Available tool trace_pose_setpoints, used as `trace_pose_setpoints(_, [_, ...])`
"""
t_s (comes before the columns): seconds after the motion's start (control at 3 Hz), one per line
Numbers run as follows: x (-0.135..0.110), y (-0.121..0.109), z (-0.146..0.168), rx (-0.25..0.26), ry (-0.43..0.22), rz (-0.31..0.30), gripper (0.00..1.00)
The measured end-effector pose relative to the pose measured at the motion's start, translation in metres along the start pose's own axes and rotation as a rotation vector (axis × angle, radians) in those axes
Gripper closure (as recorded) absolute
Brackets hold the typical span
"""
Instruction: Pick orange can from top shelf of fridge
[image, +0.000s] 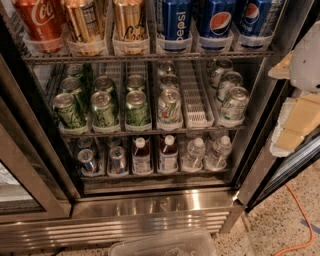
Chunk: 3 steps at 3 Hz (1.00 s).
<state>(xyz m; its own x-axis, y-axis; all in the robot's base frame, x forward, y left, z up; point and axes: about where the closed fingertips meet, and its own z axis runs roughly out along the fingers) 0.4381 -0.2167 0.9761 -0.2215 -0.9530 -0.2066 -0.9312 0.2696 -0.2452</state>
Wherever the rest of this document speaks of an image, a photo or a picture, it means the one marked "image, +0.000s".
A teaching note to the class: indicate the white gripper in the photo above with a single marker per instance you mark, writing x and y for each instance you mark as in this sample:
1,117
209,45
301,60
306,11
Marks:
306,61

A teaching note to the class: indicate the gold orange soda can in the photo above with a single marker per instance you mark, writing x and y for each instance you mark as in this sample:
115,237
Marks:
130,20

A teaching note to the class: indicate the white 7up can right front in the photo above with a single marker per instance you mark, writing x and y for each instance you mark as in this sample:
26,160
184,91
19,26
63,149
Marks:
234,104

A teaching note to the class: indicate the white 7up can right middle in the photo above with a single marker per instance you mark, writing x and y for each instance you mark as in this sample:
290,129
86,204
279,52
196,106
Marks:
229,80

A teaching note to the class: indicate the blue Pepsi can right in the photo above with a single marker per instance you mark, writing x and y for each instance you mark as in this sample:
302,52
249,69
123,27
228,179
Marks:
258,22

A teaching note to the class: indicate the blue pepsi can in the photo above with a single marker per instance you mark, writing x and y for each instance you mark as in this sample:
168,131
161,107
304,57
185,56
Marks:
173,18
258,22
215,23

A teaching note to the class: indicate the empty white shelf tray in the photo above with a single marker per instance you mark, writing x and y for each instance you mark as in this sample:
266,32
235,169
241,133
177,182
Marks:
196,107

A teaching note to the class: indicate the blue Pepsi can middle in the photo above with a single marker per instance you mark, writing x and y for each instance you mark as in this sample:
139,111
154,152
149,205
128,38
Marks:
215,23

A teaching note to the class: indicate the white diet 7up can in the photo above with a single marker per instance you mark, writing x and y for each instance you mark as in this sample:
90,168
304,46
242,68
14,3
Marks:
169,106

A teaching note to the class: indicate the blue Pepsi can left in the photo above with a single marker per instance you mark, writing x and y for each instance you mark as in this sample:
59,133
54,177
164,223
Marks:
173,18

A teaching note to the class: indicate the green can front right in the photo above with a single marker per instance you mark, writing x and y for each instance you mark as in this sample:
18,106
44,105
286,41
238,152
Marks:
137,113

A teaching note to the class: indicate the green can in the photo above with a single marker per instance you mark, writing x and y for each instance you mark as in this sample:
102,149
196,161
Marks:
137,113
104,110
68,110

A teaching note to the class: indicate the green can second row right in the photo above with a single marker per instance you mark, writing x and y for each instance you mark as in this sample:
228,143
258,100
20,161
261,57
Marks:
135,82

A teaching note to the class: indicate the green can second row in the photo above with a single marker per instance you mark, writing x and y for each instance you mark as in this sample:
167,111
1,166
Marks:
135,82
74,86
105,84

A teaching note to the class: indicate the stainless steel fridge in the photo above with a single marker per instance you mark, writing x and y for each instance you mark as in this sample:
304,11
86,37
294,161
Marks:
48,200

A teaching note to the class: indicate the silver blue can right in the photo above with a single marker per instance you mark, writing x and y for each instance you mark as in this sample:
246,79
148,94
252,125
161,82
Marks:
117,157

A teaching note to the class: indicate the silver blue can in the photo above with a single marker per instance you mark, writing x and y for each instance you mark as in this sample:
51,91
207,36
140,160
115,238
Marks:
117,157
87,158

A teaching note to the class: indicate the green can second row middle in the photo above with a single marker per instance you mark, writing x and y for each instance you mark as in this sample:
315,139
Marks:
105,84

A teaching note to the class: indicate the green can front middle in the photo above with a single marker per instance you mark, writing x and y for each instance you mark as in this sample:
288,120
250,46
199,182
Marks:
104,110

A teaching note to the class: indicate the silver blue can left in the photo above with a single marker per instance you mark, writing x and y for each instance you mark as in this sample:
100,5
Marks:
87,158

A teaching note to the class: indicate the gold soda can left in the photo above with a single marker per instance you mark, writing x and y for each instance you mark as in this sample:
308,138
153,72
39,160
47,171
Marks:
85,22

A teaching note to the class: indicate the green can second row left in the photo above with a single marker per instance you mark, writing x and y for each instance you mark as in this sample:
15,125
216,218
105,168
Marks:
74,86

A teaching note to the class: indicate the green can front left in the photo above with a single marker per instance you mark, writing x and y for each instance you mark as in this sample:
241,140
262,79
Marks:
68,110

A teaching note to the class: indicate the red Coca-Cola can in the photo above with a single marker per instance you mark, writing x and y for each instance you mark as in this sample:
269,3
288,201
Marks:
41,22

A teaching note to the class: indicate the clear water bottle right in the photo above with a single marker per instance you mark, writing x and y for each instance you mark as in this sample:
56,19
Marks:
216,158

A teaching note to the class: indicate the clear water bottle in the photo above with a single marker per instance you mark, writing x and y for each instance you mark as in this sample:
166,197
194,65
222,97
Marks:
195,152
216,158

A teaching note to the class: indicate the clear water bottle left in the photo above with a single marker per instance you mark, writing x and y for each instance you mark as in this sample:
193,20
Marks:
195,152

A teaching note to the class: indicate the brown tea bottle right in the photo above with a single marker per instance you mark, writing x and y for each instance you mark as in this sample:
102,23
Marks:
168,155

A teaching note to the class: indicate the brown tea bottle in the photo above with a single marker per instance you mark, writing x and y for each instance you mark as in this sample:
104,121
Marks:
141,157
168,155

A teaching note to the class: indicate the brown tea bottle left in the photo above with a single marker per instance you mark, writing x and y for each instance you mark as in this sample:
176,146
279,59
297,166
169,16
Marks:
141,157

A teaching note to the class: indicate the clear plastic bin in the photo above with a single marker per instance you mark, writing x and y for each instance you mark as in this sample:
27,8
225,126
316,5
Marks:
195,242

